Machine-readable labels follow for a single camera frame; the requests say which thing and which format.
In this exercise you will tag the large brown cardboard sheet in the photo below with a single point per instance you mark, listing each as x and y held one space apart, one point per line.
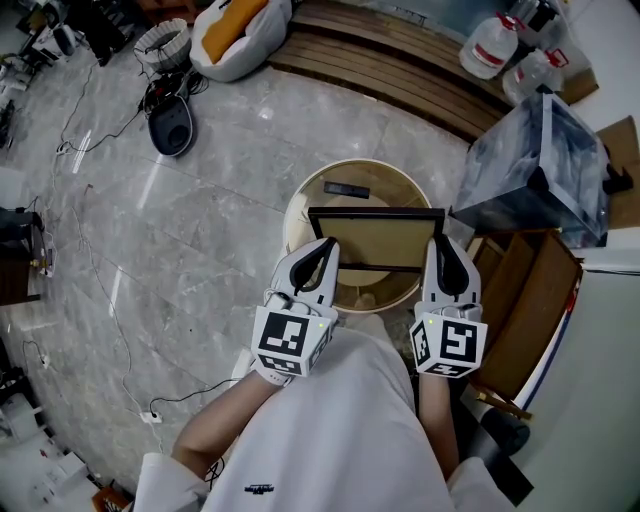
622 165

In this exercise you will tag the dark grey cylinder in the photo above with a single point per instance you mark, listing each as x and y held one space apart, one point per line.
506 431

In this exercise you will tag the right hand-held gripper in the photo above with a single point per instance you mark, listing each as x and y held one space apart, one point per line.
457 345

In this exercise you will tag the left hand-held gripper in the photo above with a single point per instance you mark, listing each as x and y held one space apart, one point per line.
282 335

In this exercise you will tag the clear water jug red label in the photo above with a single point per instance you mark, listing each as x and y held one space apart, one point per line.
487 47
530 77

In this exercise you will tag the black remote control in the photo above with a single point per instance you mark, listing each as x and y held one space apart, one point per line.
346 189

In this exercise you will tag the person's right forearm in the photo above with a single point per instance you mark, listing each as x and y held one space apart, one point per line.
439 425

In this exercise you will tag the white storage box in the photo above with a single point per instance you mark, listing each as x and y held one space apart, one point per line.
17 417

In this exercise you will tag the white plug adapter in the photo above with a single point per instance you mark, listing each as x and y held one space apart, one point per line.
45 361

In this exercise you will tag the black clamp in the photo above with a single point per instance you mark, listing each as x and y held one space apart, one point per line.
617 177

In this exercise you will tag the brown wooden cabinet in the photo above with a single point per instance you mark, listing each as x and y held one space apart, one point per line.
17 280

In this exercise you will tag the orange cushion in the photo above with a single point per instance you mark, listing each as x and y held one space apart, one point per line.
230 27

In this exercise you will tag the black glass cabinet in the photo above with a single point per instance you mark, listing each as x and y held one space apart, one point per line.
505 475

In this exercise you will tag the small brown cardboard sheet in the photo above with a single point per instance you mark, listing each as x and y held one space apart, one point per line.
580 85

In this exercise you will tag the wooden folding chair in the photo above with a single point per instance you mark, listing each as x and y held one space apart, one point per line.
530 310

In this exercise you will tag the person's left forearm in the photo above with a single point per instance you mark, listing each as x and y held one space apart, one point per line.
220 425

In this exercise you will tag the white beanbag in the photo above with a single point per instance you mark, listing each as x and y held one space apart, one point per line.
250 60

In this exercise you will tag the person's white shirt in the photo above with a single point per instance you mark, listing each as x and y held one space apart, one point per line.
330 440

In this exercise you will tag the round beige side table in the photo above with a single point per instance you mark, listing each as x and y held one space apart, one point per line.
395 181

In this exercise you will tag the white power strip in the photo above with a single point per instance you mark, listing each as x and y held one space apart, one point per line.
64 148
151 417
46 262

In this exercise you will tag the black framed picture frame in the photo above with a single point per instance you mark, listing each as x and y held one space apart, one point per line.
380 235

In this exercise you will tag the wooden slatted steps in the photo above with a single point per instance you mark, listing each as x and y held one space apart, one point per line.
380 60

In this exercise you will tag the dark oval plastic tub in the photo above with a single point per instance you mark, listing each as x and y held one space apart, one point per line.
171 127

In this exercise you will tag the white pleated basket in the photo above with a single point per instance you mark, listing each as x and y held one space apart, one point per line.
162 42

